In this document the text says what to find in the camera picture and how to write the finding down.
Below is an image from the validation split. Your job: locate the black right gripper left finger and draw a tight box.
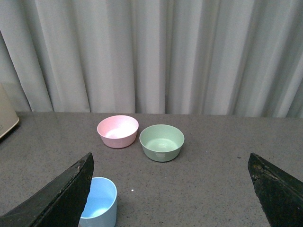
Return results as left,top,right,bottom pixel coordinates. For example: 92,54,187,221
0,153,94,227

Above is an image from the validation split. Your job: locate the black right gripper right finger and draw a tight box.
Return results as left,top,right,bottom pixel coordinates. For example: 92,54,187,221
248,153,303,227

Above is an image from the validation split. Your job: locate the blue cup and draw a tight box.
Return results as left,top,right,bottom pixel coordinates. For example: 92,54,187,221
79,177,117,227

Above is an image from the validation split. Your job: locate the pink bowl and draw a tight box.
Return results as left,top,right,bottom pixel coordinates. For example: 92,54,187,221
97,115,139,148

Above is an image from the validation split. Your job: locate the cream toaster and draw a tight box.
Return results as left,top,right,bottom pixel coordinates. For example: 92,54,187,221
0,84,19,138

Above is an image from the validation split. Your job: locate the green bowl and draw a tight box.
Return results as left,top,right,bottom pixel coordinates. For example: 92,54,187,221
139,124,185,162

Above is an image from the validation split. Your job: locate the grey curtain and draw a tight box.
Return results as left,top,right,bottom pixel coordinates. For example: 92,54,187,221
0,0,303,117

